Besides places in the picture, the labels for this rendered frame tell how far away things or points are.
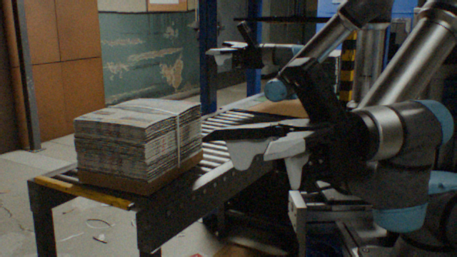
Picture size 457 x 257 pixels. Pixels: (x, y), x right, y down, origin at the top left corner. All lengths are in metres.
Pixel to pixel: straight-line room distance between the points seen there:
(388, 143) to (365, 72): 0.93
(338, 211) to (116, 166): 0.72
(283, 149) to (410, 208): 0.29
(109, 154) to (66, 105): 3.71
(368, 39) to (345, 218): 0.57
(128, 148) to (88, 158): 0.17
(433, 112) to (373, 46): 0.86
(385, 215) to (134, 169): 0.91
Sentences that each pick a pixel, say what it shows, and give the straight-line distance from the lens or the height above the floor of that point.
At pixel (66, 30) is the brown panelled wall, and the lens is 5.13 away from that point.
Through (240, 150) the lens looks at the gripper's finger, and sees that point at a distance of 0.59.
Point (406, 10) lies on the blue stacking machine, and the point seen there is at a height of 1.33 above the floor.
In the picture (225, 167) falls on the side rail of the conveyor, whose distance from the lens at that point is 1.69.
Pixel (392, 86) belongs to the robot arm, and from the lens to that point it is 0.83.
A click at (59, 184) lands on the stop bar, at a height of 0.82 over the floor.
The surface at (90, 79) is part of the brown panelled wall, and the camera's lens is 5.36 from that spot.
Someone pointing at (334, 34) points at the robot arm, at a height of 1.30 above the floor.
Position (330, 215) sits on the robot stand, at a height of 0.75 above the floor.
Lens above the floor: 1.39
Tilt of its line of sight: 16 degrees down
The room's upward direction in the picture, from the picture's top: straight up
